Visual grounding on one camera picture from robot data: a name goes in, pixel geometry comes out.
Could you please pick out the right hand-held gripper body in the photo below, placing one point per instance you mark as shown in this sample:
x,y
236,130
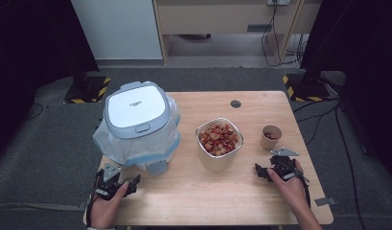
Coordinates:
x,y
284,166

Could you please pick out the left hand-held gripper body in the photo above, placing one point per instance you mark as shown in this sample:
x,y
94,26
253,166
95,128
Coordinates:
x,y
107,187

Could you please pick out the brown paper cup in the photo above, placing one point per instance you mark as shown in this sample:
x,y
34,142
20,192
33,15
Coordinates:
x,y
267,144

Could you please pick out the small heap dried fruit slices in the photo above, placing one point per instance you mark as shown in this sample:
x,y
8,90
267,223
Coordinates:
x,y
271,136

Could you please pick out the person's left hand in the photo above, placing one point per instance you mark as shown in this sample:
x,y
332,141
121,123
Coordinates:
x,y
104,212

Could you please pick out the person's right hand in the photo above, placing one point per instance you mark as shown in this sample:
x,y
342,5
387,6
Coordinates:
x,y
294,191

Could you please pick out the grey floor tape piece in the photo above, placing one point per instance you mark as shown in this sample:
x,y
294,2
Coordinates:
x,y
82,205
325,201

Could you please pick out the translucent plastic trash bag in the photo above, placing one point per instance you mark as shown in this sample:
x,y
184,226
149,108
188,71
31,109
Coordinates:
x,y
120,147

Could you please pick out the person's patterned left sleeve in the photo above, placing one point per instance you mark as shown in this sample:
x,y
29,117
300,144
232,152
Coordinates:
x,y
101,228

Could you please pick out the large heap dried fruit slices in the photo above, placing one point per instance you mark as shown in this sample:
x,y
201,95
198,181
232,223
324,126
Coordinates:
x,y
219,139

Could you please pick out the round grey table grommet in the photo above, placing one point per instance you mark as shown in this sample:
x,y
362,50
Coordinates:
x,y
235,103

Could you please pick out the black stand base striped tape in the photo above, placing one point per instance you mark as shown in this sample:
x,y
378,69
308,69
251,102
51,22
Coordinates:
x,y
307,89
88,91

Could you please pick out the white cabinet panel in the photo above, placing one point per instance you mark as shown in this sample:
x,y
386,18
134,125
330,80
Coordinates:
x,y
117,28

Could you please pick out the light wooden cabinet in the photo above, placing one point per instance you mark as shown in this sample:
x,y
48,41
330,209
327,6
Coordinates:
x,y
216,19

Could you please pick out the white power strip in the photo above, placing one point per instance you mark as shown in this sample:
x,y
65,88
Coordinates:
x,y
279,2

